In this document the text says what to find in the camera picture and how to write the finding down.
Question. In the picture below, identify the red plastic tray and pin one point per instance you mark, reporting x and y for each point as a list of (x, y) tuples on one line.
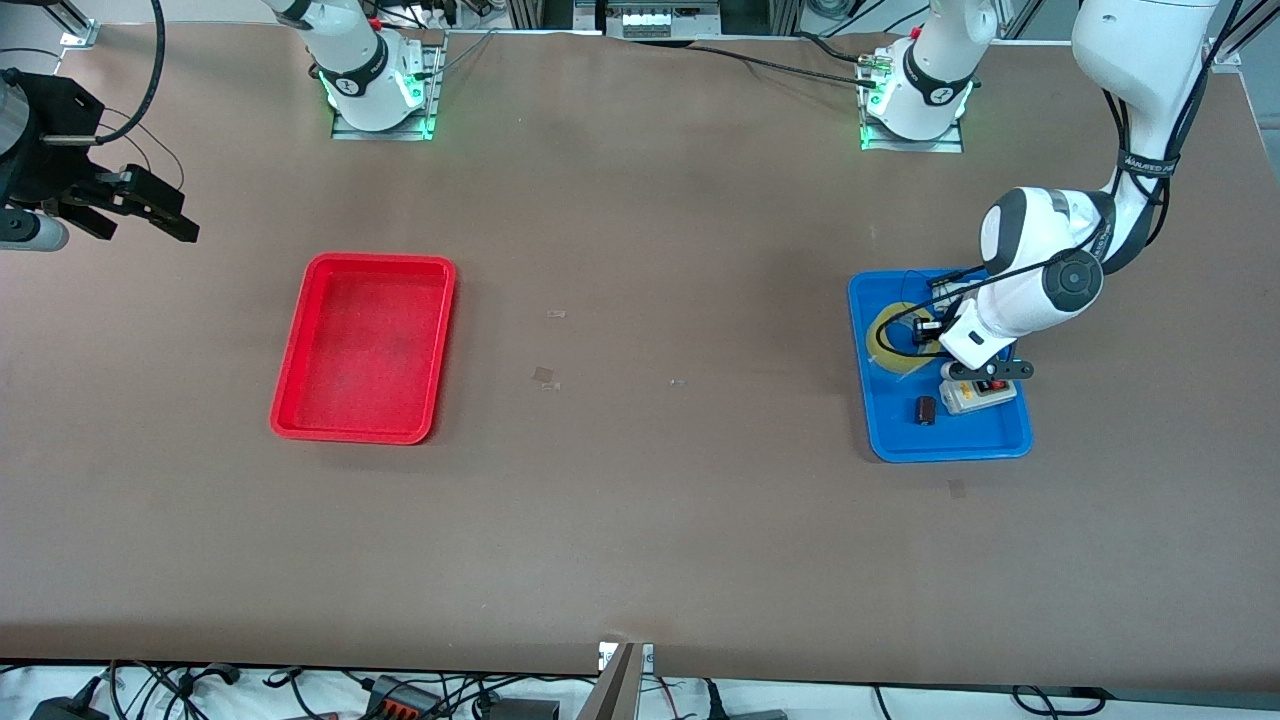
[(365, 350)]

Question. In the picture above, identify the small dark rectangular block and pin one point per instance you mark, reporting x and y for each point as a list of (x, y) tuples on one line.
[(926, 411)]

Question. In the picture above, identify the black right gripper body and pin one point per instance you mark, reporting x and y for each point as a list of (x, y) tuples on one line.
[(52, 150)]

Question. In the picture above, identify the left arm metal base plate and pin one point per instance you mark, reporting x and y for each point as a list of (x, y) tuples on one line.
[(950, 146)]

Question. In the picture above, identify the metal bracket at table edge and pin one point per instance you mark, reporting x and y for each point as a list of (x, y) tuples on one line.
[(615, 685)]

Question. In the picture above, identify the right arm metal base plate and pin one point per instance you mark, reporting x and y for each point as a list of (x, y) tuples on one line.
[(435, 90)]

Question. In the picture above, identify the yellow clear tape roll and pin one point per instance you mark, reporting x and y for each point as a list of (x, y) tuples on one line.
[(905, 365)]

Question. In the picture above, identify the orange black power adapter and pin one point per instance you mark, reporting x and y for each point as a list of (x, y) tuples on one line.
[(400, 700)]

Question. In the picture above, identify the blue plastic tray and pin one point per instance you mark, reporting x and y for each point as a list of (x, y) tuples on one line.
[(905, 435)]

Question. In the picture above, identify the grey push-button switch box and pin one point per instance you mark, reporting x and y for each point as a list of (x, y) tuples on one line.
[(985, 398)]

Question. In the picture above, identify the black power plug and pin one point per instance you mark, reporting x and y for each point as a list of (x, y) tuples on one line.
[(70, 708)]

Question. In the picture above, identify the grey power strip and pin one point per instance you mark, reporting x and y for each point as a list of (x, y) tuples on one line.
[(655, 20)]

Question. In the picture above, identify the aluminium frame profile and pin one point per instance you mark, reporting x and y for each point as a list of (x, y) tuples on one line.
[(72, 25), (1228, 52)]

